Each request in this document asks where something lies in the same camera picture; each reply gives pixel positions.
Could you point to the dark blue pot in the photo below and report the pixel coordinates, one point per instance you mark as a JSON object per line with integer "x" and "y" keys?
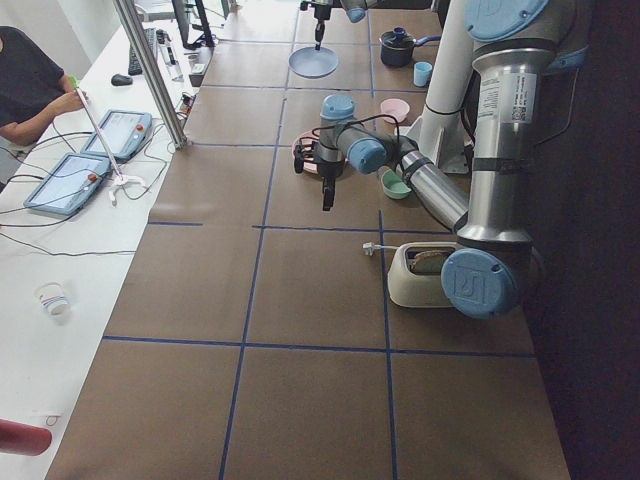
{"x": 397, "y": 46}

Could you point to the red cylinder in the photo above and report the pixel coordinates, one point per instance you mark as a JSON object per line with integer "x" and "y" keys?
{"x": 23, "y": 439}

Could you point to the far teach pendant tablet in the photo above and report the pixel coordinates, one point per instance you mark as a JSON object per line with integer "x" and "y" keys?
{"x": 125, "y": 131}

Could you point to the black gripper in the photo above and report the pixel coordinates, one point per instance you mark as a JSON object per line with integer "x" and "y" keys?
{"x": 329, "y": 170}

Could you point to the green bowl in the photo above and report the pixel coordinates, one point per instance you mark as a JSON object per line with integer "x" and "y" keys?
{"x": 393, "y": 186}

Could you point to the blue plate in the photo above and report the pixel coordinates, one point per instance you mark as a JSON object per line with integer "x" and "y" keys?
{"x": 312, "y": 63}

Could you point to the white stick on stand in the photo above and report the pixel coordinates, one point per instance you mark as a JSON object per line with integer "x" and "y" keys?
{"x": 120, "y": 179}

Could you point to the paper cup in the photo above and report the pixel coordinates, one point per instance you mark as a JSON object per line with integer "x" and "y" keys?
{"x": 52, "y": 298}

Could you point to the black monitor stand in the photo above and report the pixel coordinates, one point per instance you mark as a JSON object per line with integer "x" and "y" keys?
{"x": 193, "y": 24}

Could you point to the black computer mouse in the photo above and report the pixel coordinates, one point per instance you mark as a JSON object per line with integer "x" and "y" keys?
{"x": 118, "y": 80}

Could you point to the pink plate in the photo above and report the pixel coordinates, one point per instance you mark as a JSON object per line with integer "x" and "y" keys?
{"x": 317, "y": 135}

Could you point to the near teach pendant tablet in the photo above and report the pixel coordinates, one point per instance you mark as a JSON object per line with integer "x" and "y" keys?
{"x": 70, "y": 184}

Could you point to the pink bowl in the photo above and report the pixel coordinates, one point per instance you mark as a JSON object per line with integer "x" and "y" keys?
{"x": 394, "y": 110}

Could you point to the light blue cup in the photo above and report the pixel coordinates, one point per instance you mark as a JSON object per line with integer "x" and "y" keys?
{"x": 422, "y": 72}

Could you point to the aluminium frame post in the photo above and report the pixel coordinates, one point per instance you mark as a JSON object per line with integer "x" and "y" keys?
{"x": 134, "y": 31}

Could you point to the person in black shirt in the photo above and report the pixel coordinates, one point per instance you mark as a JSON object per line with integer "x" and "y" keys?
{"x": 34, "y": 89}

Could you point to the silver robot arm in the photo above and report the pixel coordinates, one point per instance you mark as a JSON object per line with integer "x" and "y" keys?
{"x": 466, "y": 156}

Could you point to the teach pendant tablet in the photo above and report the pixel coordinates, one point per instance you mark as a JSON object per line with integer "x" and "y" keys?
{"x": 125, "y": 131}
{"x": 70, "y": 184}

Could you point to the toast slice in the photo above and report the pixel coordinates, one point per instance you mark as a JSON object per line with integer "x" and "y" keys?
{"x": 428, "y": 262}

